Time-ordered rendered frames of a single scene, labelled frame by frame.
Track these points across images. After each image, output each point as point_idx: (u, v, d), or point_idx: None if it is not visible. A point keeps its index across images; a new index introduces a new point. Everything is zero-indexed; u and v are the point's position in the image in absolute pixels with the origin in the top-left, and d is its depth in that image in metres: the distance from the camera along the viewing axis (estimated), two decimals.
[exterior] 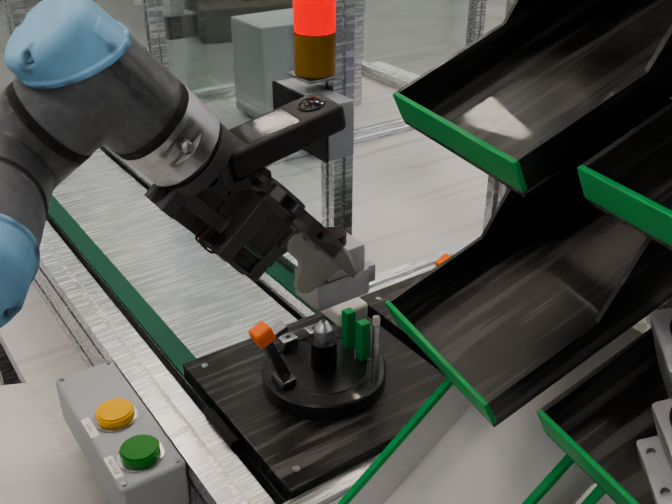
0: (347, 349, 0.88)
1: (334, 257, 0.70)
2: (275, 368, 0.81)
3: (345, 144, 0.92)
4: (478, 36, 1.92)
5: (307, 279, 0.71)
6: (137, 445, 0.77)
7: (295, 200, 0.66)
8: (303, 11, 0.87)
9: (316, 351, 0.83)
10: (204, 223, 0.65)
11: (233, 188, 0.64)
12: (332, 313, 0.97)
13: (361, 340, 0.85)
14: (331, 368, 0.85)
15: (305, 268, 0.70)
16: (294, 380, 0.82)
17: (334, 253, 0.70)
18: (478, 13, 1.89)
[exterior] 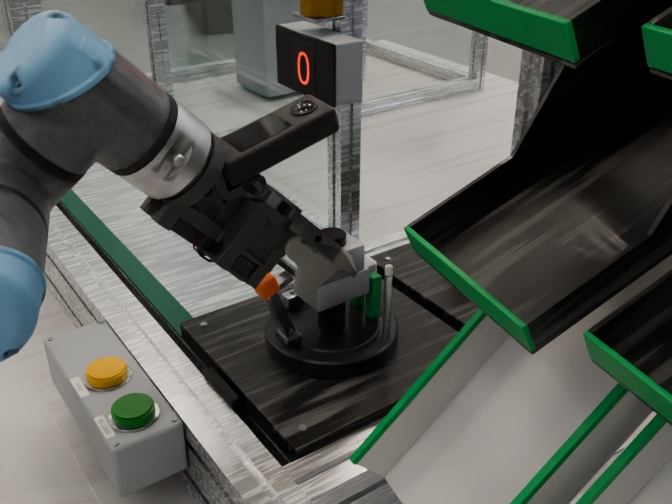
0: (356, 306, 0.82)
1: (333, 259, 0.70)
2: (279, 323, 0.75)
3: (353, 89, 0.86)
4: None
5: (307, 282, 0.71)
6: (130, 403, 0.71)
7: (291, 205, 0.66)
8: None
9: None
10: (201, 232, 0.65)
11: (228, 197, 0.64)
12: None
13: (371, 295, 0.79)
14: (339, 324, 0.79)
15: (305, 271, 0.70)
16: (300, 336, 0.76)
17: (333, 255, 0.70)
18: None
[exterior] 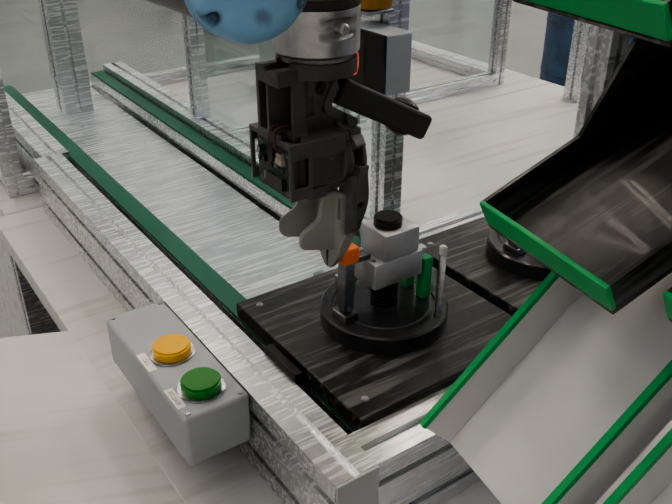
0: (406, 287, 0.86)
1: (347, 234, 0.72)
2: (343, 296, 0.79)
3: (402, 79, 0.89)
4: (506, 4, 1.90)
5: (313, 237, 0.71)
6: (198, 376, 0.75)
7: (364, 157, 0.69)
8: None
9: None
10: (284, 122, 0.66)
11: (328, 109, 0.67)
12: None
13: (423, 275, 0.83)
14: (392, 303, 0.82)
15: (319, 226, 0.71)
16: (356, 314, 0.80)
17: (349, 230, 0.72)
18: None
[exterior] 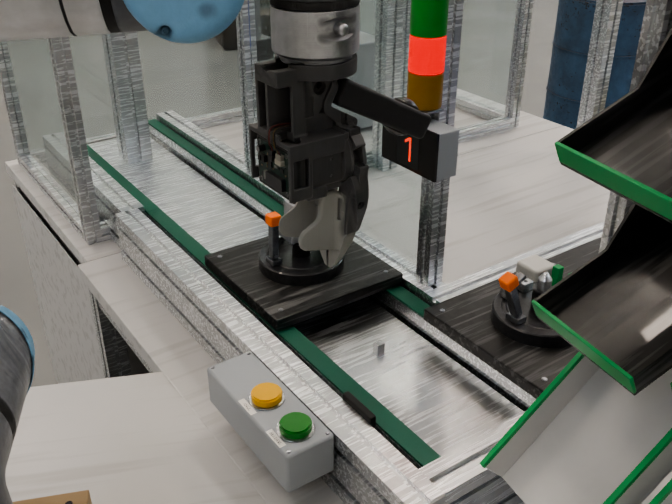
0: None
1: (347, 234, 0.72)
2: (271, 248, 1.21)
3: (450, 166, 1.07)
4: (522, 56, 2.08)
5: (313, 237, 0.71)
6: (293, 420, 0.93)
7: (364, 158, 0.69)
8: (419, 55, 1.02)
9: None
10: (284, 123, 0.66)
11: (327, 109, 0.66)
12: None
13: None
14: (306, 253, 1.25)
15: (319, 226, 0.71)
16: (280, 260, 1.22)
17: (349, 230, 0.72)
18: (523, 35, 2.04)
